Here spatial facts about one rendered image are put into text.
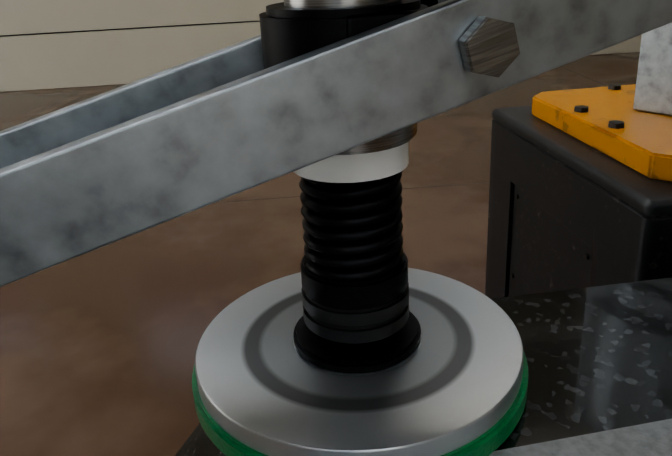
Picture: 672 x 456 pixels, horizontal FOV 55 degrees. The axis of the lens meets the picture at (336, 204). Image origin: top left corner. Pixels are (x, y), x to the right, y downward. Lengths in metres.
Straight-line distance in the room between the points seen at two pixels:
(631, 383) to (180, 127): 0.32
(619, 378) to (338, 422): 0.19
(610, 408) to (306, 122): 0.26
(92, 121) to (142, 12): 5.92
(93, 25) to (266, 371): 6.10
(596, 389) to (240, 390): 0.22
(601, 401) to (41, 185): 0.34
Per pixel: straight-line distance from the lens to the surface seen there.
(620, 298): 0.57
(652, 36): 1.30
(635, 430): 0.43
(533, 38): 0.35
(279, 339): 0.45
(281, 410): 0.39
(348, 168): 0.35
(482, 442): 0.39
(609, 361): 0.49
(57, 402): 1.95
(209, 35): 6.27
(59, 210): 0.32
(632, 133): 1.18
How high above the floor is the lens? 1.09
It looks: 21 degrees down
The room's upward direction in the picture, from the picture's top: 3 degrees counter-clockwise
